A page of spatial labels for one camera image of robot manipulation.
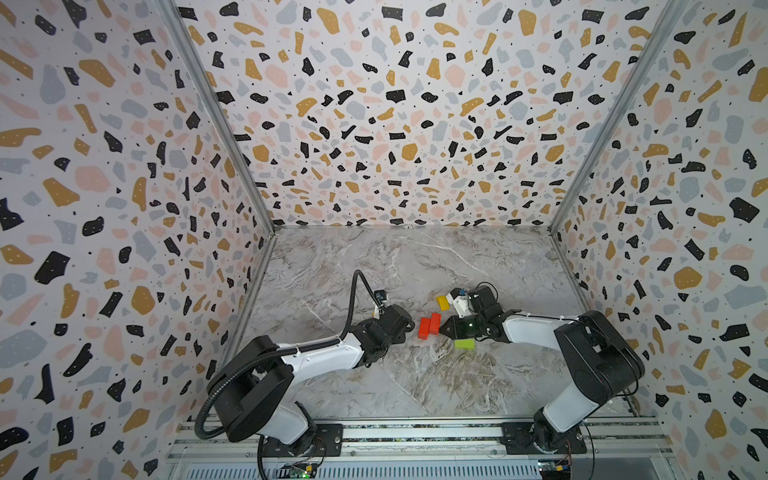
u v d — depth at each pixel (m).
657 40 0.75
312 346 0.51
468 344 0.88
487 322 0.74
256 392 0.43
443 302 0.97
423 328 0.92
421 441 0.76
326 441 0.73
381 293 0.79
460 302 0.88
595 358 0.47
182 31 0.72
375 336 0.65
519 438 0.74
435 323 0.93
